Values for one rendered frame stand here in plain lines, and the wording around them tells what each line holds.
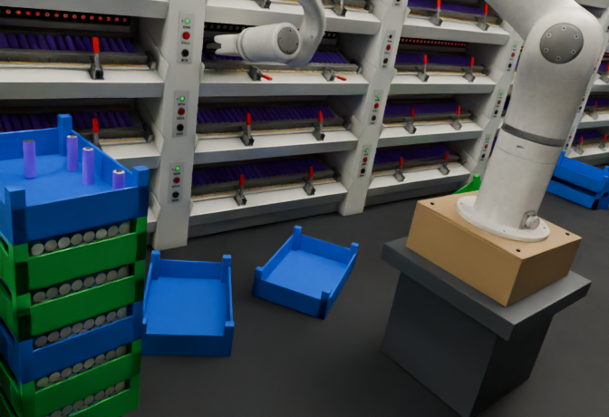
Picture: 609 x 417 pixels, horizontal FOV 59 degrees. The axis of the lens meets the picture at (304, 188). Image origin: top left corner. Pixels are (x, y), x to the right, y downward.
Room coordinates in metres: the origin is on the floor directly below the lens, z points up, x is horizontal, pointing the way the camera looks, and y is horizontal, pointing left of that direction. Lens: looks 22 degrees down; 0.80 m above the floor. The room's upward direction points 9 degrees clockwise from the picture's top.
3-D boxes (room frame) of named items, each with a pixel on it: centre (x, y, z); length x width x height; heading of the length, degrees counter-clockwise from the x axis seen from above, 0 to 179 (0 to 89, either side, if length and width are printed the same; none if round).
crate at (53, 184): (0.79, 0.42, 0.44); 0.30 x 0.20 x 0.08; 48
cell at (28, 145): (0.83, 0.46, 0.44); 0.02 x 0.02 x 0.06
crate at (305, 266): (1.30, -0.05, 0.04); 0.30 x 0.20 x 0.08; 164
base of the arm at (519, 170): (1.04, -0.42, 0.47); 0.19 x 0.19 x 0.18
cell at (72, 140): (0.89, 0.42, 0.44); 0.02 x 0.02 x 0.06
